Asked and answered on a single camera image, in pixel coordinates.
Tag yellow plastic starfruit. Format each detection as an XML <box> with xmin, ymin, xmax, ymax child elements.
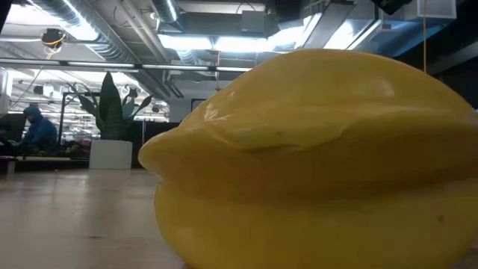
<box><xmin>137</xmin><ymin>48</ymin><xmax>478</xmax><ymax>269</ymax></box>

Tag black partition panel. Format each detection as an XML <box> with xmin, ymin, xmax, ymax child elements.
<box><xmin>132</xmin><ymin>121</ymin><xmax>180</xmax><ymax>169</ymax></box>

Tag green snake plant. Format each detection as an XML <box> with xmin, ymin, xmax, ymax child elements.
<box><xmin>69</xmin><ymin>71</ymin><xmax>154</xmax><ymax>141</ymax></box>

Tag long ceiling light bar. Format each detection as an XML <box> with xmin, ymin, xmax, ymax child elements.
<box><xmin>0</xmin><ymin>58</ymin><xmax>251</xmax><ymax>72</ymax></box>

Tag person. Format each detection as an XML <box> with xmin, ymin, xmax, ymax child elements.
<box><xmin>16</xmin><ymin>105</ymin><xmax>59</xmax><ymax>154</ymax></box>

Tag dark computer monitor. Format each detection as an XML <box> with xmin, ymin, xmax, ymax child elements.
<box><xmin>0</xmin><ymin>113</ymin><xmax>28</xmax><ymax>143</ymax></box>

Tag black metal frame stand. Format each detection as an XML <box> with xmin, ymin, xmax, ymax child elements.
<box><xmin>58</xmin><ymin>91</ymin><xmax>90</xmax><ymax>150</ymax></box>

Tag ceiling cable reel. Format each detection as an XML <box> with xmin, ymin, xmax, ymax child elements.
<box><xmin>40</xmin><ymin>28</ymin><xmax>67</xmax><ymax>49</ymax></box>

